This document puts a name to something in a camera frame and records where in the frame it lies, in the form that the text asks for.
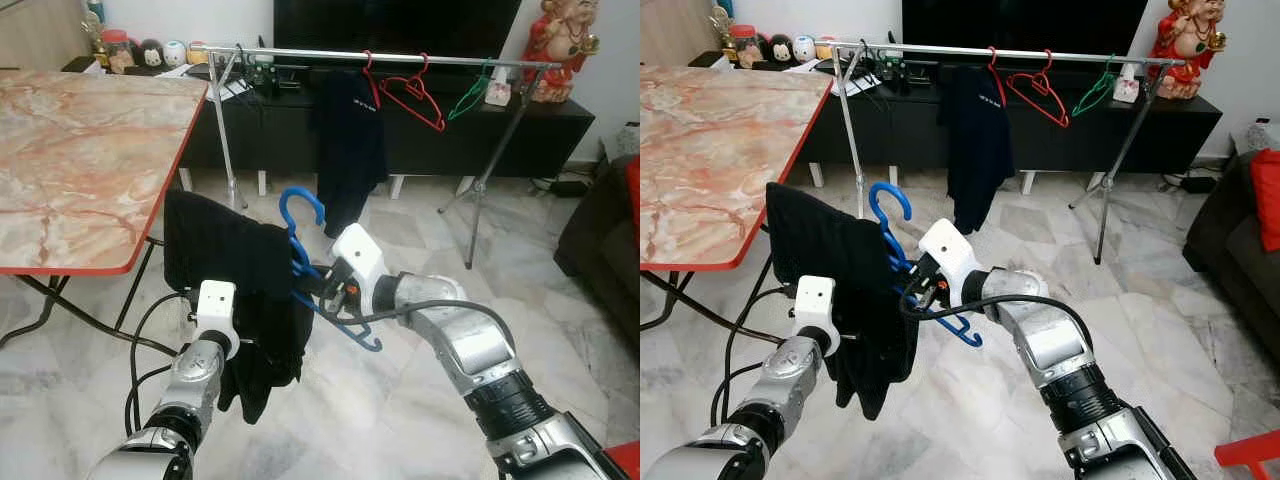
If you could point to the blue plastic hanger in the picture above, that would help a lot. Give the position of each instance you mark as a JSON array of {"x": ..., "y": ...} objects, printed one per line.
[
  {"x": 890, "y": 187},
  {"x": 300, "y": 192}
]

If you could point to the black knit garment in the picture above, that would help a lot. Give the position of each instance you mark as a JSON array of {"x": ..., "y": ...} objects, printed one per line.
[
  {"x": 830, "y": 260},
  {"x": 230, "y": 260}
]

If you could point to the red plastic hanger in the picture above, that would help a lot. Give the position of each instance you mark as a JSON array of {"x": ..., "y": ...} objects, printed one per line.
[
  {"x": 1043, "y": 85},
  {"x": 1001, "y": 90},
  {"x": 418, "y": 88},
  {"x": 376, "y": 92}
]

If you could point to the green plastic hanger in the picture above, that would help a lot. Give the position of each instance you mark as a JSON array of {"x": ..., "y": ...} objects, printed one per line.
[
  {"x": 470, "y": 100},
  {"x": 1093, "y": 97}
]

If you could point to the navy blue shirt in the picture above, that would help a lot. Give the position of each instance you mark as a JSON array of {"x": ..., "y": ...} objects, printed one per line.
[
  {"x": 350, "y": 150},
  {"x": 975, "y": 150}
]

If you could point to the black television cabinet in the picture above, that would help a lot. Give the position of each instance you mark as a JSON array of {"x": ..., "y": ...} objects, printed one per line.
[
  {"x": 430, "y": 150},
  {"x": 1060, "y": 145}
]

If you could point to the white paper sheets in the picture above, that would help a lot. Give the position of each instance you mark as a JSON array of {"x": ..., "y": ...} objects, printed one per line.
[
  {"x": 235, "y": 90},
  {"x": 860, "y": 85}
]

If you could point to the silver metal clothes rack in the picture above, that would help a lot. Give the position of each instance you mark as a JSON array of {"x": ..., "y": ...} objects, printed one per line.
[
  {"x": 300, "y": 54},
  {"x": 930, "y": 50}
]

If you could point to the patterned tissue pack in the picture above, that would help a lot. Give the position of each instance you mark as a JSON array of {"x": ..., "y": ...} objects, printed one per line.
[
  {"x": 1126, "y": 90},
  {"x": 498, "y": 93}
]

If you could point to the black power adapter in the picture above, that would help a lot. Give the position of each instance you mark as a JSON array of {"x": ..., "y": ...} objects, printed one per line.
[
  {"x": 1198, "y": 184},
  {"x": 570, "y": 188}
]

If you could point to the yellow round plush toy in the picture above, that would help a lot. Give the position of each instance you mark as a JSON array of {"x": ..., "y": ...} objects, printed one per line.
[
  {"x": 196, "y": 52},
  {"x": 824, "y": 47}
]

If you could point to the black flat television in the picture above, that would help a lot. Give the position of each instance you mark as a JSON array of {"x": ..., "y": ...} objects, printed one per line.
[
  {"x": 400, "y": 25},
  {"x": 1020, "y": 25}
]

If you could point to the black mouse plush toy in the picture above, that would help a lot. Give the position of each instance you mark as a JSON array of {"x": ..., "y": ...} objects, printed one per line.
[
  {"x": 150, "y": 55},
  {"x": 779, "y": 50}
]

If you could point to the red gold deity statue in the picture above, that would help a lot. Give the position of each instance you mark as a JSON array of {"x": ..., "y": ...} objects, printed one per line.
[
  {"x": 1188, "y": 50},
  {"x": 560, "y": 50}
]

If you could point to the gold trophy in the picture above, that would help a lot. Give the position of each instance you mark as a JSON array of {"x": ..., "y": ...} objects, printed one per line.
[
  {"x": 721, "y": 22},
  {"x": 94, "y": 25}
]

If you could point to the beige wooden cabinet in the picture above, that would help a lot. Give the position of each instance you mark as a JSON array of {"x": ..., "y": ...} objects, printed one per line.
[
  {"x": 680, "y": 30},
  {"x": 40, "y": 35}
]

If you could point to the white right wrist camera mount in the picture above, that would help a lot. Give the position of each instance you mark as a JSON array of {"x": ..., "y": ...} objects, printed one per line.
[
  {"x": 358, "y": 250},
  {"x": 948, "y": 245}
]

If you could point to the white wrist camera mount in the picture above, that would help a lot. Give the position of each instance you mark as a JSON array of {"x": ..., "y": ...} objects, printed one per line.
[
  {"x": 358, "y": 250},
  {"x": 216, "y": 310},
  {"x": 815, "y": 305},
  {"x": 948, "y": 245}
]

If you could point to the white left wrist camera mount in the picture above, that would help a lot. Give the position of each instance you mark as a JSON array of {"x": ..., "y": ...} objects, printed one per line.
[
  {"x": 815, "y": 305},
  {"x": 216, "y": 310}
]

